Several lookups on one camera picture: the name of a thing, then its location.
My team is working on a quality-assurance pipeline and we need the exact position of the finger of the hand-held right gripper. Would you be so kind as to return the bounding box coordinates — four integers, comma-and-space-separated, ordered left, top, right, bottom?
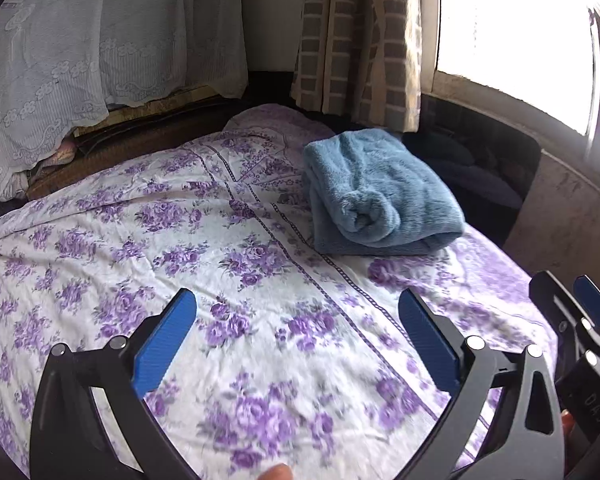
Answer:
572, 275, 600, 341
528, 270, 600, 354

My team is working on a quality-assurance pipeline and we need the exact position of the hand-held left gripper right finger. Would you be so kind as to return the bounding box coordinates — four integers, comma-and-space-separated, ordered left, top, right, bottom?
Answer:
395, 287, 567, 480

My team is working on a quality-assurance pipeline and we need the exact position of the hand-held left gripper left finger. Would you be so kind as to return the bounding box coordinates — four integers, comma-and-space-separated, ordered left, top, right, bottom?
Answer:
29, 287, 198, 480

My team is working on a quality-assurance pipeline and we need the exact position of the blue fleece jacket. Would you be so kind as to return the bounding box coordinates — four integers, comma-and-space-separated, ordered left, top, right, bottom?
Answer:
302, 128, 466, 256

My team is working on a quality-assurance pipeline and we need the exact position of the person's right hand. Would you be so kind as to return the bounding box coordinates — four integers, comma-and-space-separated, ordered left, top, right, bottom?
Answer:
561, 408, 577, 445

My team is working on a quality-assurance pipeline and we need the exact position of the person's left hand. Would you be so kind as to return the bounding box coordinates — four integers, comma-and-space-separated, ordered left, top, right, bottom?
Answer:
256, 462, 294, 480

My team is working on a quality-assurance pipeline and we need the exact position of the purple floral bedsheet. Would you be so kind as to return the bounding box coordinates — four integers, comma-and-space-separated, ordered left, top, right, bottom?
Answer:
0, 104, 561, 480

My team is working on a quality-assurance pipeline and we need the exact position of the dark cloth heap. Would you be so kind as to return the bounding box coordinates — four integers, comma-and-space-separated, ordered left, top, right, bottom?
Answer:
405, 97, 543, 246

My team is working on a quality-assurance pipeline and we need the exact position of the stack of brown blankets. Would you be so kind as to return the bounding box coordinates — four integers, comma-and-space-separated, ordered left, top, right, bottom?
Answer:
25, 87, 246, 201

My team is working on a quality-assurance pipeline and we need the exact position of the window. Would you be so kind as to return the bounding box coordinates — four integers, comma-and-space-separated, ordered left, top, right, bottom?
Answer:
432, 0, 600, 161

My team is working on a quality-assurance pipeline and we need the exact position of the white lace cloth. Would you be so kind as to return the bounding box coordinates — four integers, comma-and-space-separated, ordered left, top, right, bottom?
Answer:
0, 0, 251, 211

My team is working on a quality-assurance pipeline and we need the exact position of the checked curtain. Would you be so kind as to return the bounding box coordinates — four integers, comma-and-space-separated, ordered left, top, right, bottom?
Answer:
290, 0, 441, 133

